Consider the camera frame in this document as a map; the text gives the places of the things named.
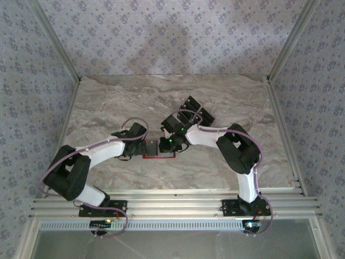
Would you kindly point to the left aluminium corner post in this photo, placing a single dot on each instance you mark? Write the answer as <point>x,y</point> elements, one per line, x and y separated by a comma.
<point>55,40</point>

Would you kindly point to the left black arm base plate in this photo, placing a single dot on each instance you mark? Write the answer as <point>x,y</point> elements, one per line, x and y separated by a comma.
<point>89,211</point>

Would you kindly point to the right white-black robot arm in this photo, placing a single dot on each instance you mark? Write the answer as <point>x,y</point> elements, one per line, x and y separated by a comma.
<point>205,136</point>

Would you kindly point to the right small circuit board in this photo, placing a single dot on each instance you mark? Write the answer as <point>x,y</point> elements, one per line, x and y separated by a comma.
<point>252,224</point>

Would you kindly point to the right aluminium corner post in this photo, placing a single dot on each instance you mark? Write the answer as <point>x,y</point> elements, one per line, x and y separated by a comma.
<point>291,40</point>

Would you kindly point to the right aluminium side rail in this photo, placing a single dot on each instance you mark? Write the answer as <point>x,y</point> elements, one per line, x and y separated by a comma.
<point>277,108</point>

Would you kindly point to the tiered card display rack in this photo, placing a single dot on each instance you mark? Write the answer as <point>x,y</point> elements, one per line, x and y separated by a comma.
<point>200,108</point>

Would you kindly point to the aluminium side rail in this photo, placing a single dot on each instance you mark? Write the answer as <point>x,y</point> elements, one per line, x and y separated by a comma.
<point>277,108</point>
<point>71,108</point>

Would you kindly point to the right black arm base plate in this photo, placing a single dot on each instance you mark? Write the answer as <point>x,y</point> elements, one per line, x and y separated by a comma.
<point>230,207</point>

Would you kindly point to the left aluminium side rail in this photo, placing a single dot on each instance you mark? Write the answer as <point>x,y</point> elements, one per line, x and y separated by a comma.
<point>71,108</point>

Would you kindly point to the red card holder wallet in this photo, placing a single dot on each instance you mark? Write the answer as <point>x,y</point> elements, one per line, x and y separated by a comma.
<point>151,157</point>

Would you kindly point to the grey metal lower panel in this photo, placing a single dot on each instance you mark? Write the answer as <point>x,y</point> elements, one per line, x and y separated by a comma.
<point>172,245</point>

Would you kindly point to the aluminium corner post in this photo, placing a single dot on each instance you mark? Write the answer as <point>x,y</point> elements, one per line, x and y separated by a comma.
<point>291,40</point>
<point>55,40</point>

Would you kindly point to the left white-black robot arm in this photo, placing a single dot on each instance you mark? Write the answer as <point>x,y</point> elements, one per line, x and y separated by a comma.
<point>102,152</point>

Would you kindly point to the left small circuit board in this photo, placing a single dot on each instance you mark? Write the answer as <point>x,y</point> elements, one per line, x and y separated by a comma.
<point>99,224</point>

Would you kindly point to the small circuit board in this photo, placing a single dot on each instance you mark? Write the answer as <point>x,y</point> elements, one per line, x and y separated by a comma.
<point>99,224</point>
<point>252,224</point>

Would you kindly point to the dark credit card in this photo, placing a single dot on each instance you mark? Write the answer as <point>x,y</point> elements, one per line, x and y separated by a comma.
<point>192,102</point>
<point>188,107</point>
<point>205,121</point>
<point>185,111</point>
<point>207,115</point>
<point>151,148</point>
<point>184,119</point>

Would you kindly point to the aluminium rail beam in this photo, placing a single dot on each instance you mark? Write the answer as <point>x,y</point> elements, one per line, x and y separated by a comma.
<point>172,205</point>

